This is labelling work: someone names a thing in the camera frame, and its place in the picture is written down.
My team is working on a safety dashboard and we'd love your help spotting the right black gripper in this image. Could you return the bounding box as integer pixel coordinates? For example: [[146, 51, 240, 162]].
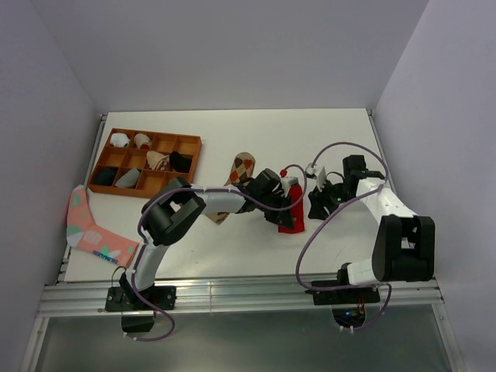
[[308, 176, 356, 221]]

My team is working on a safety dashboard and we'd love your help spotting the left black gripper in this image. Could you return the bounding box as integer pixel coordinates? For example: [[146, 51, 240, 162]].
[[257, 193, 292, 232]]

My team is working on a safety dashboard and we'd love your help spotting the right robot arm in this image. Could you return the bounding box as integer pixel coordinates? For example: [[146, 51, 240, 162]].
[[307, 155, 436, 302]]

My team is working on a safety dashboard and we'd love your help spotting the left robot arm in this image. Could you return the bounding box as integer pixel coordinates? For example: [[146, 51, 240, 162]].
[[119, 168, 298, 309]]

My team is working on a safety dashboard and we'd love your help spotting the brown argyle sock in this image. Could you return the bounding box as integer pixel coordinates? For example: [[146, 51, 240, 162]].
[[207, 152, 256, 225]]

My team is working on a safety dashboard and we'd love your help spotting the black rolled sock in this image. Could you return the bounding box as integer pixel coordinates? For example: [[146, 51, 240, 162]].
[[169, 151, 192, 174]]

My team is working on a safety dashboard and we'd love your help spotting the orange compartment tray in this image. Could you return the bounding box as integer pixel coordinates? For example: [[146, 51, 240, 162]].
[[88, 128, 202, 198]]

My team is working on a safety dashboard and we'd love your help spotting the beige red rolled sock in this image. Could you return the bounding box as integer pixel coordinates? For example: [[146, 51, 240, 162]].
[[134, 133, 152, 150]]

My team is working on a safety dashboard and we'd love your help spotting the grey rolled sock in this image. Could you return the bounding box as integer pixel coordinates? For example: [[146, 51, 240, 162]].
[[115, 168, 140, 188]]

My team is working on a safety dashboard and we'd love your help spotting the white rolled sock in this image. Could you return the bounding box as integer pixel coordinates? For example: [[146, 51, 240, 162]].
[[109, 133, 130, 148]]

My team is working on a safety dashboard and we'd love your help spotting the dark teal rolled sock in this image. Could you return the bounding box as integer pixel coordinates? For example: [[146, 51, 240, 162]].
[[93, 167, 118, 186]]

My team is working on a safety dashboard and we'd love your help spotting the pink patterned sock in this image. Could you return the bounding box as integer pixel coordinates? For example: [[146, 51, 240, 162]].
[[66, 185, 139, 267]]

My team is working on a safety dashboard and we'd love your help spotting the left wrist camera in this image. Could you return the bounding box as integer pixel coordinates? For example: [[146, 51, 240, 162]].
[[280, 169, 299, 195]]

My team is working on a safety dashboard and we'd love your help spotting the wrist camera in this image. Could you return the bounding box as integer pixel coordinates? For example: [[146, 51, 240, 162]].
[[305, 164, 327, 191], [280, 169, 299, 195]]

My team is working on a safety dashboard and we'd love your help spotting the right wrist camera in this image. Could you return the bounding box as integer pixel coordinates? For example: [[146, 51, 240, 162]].
[[305, 164, 327, 191]]

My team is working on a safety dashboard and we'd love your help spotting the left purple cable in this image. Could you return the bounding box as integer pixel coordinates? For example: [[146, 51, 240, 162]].
[[131, 164, 309, 343]]

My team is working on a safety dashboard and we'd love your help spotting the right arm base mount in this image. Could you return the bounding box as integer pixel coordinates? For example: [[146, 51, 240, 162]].
[[305, 288, 381, 329]]

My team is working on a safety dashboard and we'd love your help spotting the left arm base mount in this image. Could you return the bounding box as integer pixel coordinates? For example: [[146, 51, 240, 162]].
[[104, 286, 177, 334]]

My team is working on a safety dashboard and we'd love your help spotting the aluminium frame rail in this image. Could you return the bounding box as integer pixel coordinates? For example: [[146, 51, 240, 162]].
[[36, 270, 445, 317]]

